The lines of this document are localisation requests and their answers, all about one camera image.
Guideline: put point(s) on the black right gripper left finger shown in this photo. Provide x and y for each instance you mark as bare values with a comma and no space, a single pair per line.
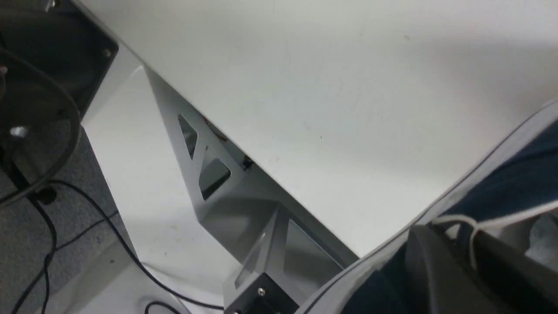
438,284

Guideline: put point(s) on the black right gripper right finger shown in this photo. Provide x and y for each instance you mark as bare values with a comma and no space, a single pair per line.
524,284

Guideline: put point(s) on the navy slip-on shoe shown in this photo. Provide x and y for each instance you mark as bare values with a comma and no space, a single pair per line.
511,195

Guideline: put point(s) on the grey metal table frame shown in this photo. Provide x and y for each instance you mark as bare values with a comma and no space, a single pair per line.
283,254

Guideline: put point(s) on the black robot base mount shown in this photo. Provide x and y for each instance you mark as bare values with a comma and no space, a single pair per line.
55,38

